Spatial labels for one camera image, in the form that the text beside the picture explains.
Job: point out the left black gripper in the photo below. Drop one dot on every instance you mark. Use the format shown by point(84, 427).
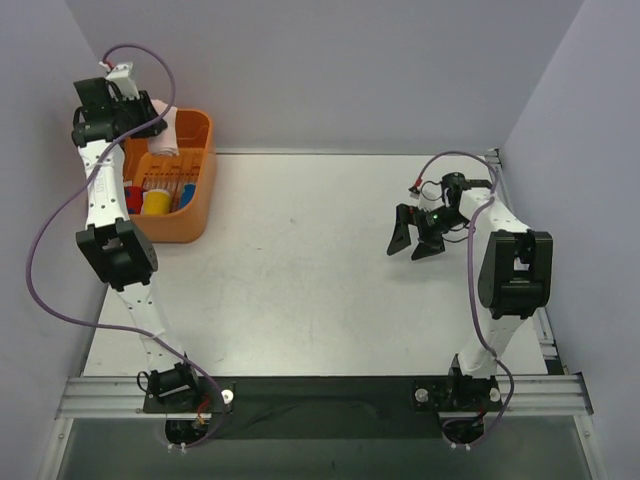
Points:
point(145, 117)

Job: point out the yellow rolled towel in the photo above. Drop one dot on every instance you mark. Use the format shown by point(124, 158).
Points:
point(156, 202)

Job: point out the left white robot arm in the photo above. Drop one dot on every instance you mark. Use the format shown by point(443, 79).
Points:
point(120, 254)

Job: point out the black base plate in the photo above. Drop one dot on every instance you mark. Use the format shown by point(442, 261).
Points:
point(316, 423)

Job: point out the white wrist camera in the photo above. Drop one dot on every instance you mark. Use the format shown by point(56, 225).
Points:
point(428, 193)
point(123, 76)

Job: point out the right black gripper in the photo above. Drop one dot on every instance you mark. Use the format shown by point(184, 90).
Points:
point(417, 226)

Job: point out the aluminium frame rail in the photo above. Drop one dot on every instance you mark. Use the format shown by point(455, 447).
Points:
point(528, 395)

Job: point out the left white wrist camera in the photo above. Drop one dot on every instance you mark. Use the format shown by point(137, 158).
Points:
point(123, 76)

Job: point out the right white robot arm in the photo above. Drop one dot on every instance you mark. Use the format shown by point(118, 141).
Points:
point(509, 267)

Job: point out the orange plastic basket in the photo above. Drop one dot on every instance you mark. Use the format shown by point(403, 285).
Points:
point(188, 177)

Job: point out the green blue yellow towel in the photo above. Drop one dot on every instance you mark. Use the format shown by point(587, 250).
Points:
point(187, 193)

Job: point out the pink towel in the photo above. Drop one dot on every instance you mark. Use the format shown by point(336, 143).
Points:
point(166, 144)

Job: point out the red rolled towel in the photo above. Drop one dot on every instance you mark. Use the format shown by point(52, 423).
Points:
point(134, 199)

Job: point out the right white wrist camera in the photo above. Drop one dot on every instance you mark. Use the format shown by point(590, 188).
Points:
point(428, 193)

